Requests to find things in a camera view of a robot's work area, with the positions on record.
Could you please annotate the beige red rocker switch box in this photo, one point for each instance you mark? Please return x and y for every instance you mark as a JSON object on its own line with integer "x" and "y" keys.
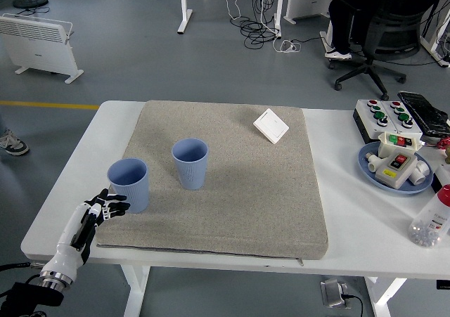
{"x": 393, "y": 176}

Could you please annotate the white panel heater with feet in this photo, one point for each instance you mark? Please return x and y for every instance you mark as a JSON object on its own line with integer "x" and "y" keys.
{"x": 38, "y": 53}

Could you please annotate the clear red-capped bottle of screws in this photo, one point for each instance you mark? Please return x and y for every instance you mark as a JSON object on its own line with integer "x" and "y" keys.
{"x": 430, "y": 222}

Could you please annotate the blue ribbed plastic cup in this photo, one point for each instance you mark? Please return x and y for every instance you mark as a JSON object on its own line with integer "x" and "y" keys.
{"x": 135, "y": 190}
{"x": 191, "y": 173}

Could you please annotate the black office chair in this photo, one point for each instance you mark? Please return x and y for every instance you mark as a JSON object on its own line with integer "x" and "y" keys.
{"x": 393, "y": 36}

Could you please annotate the white table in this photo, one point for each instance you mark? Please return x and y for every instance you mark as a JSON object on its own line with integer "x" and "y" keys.
{"x": 351, "y": 225}

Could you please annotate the small red object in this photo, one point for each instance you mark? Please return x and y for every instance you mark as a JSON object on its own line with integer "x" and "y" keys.
{"x": 444, "y": 143}

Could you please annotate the grey-brown fabric mat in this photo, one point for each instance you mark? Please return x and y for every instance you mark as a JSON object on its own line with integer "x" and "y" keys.
{"x": 228, "y": 190}

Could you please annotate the large white pipe fitting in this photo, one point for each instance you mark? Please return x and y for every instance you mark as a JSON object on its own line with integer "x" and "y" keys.
{"x": 421, "y": 171}

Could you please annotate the black table control panel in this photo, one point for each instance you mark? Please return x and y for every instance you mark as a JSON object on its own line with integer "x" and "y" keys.
{"x": 443, "y": 284}

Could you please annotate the white desk leg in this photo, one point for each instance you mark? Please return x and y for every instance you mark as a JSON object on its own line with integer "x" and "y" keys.
{"x": 278, "y": 11}
{"x": 183, "y": 14}

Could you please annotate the white wall switch plate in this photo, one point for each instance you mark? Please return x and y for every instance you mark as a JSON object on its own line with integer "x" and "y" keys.
{"x": 271, "y": 125}

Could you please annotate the white push-button control box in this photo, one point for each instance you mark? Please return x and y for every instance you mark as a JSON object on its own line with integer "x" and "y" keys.
{"x": 372, "y": 120}
{"x": 408, "y": 125}

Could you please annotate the small brown object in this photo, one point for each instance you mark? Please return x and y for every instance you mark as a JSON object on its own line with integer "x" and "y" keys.
{"x": 448, "y": 155}

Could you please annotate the white red-green button switch box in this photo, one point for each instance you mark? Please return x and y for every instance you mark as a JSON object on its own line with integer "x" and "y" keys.
{"x": 386, "y": 148}

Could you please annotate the white rectangular box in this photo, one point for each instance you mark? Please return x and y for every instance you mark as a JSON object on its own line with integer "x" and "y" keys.
{"x": 443, "y": 176}

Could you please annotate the white desk frame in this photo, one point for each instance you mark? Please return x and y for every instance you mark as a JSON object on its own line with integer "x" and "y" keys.
{"x": 430, "y": 44}

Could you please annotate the seated person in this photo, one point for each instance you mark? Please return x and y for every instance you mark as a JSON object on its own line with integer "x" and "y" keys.
{"x": 342, "y": 18}

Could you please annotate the blue round plate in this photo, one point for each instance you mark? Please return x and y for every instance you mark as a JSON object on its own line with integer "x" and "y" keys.
{"x": 365, "y": 176}

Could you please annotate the standing person's foot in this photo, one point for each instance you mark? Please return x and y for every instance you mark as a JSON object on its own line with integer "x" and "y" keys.
{"x": 12, "y": 145}

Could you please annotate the small white pipe fitting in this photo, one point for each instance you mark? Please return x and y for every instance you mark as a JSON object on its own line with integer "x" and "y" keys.
{"x": 373, "y": 162}

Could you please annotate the silver box under table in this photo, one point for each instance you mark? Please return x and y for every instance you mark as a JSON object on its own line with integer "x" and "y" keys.
{"x": 332, "y": 292}

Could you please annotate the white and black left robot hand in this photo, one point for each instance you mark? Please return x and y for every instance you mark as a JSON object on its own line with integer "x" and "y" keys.
{"x": 68, "y": 231}

